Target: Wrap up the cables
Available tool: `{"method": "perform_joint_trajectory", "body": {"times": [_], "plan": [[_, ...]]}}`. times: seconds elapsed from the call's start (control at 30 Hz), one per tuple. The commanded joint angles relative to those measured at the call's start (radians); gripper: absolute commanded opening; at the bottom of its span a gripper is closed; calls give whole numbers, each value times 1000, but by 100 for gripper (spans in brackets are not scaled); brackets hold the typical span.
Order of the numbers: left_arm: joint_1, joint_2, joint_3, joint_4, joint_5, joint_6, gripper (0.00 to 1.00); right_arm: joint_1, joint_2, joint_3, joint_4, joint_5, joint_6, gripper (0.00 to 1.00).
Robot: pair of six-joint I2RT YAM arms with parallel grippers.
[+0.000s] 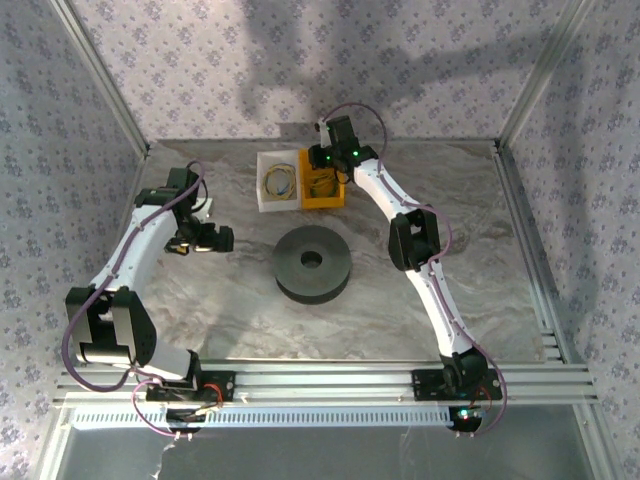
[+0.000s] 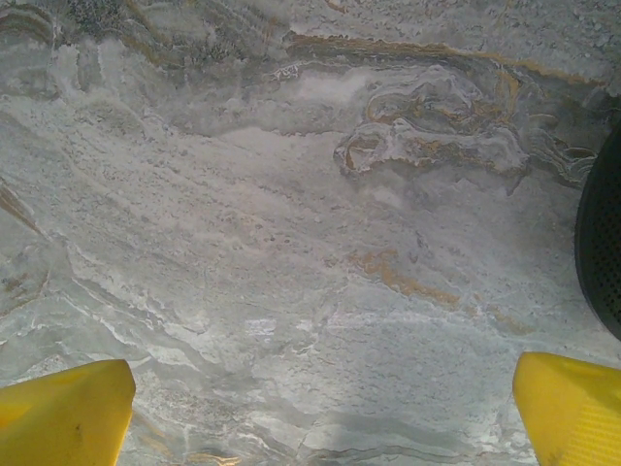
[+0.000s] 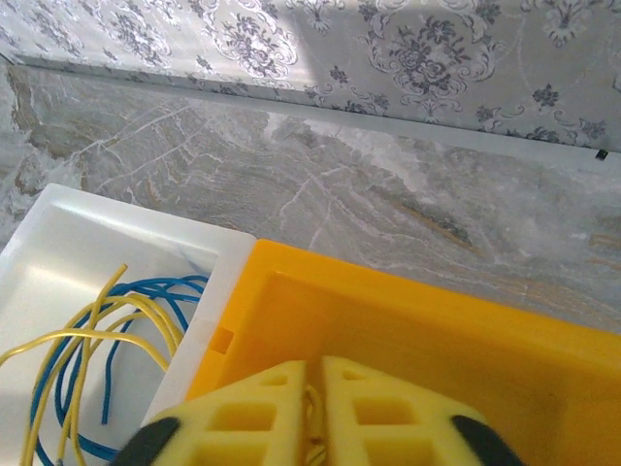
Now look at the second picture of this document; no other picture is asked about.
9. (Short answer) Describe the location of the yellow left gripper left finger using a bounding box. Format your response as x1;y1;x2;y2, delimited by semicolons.
0;358;138;466

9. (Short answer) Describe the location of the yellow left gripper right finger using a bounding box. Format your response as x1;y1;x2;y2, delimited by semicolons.
511;351;621;466

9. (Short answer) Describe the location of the black cable spool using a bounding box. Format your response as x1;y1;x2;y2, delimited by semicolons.
573;129;621;342

